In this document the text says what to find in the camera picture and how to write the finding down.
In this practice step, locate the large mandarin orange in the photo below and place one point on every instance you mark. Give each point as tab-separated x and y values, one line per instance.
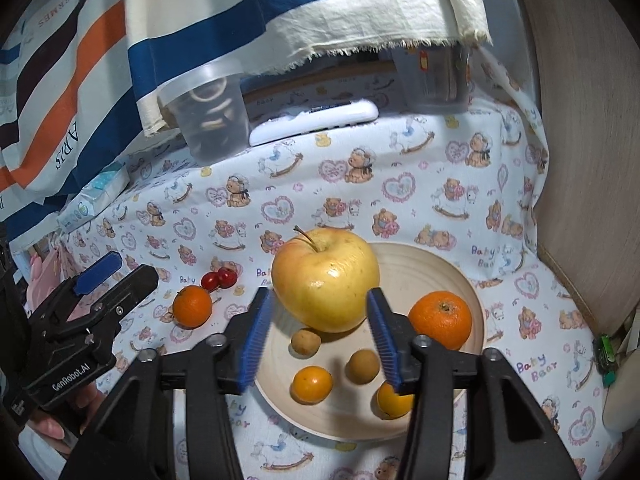
440	320

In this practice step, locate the red cherry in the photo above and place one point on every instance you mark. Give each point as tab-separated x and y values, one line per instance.
210	281
227	278

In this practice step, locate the grey printed plastic cup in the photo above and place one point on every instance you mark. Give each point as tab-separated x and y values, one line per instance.
435	85

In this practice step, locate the striped blue orange cloth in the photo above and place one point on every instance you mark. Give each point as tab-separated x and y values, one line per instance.
300	0

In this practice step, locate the brown wooden panel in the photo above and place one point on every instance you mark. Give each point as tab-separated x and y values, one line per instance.
590	135

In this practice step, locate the brown longan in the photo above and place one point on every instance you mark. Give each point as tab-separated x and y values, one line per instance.
306	343
362	366

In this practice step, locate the green lighter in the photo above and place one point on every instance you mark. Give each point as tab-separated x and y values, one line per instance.
606	357

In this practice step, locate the person's left hand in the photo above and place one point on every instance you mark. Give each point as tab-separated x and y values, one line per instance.
50	429

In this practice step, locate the small mandarin orange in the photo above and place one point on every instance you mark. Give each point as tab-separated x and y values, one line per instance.
192	306

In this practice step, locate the bear print tablecloth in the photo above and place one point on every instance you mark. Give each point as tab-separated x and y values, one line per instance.
400	185

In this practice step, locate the clear plastic cup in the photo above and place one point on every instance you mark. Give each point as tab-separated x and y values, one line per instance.
215	125

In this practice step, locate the cream round plate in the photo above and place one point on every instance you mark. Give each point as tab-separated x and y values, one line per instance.
425	270

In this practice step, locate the blue white tissue pack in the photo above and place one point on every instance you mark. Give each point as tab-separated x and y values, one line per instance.
95	195

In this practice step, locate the white remote control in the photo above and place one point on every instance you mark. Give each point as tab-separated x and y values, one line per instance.
310	125

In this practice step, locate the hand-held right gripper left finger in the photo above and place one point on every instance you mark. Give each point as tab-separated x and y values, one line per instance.
252	350

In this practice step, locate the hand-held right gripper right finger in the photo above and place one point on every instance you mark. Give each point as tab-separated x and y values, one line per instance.
385	345

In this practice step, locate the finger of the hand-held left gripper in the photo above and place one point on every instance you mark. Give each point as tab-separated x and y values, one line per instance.
97	272
127	285

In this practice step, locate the orange kumquat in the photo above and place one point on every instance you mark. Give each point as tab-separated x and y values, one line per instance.
311	385
390	405

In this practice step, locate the yellow apple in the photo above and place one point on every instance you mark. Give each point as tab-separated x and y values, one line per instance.
325	280

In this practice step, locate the pink soft object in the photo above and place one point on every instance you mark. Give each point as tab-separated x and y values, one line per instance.
42	272

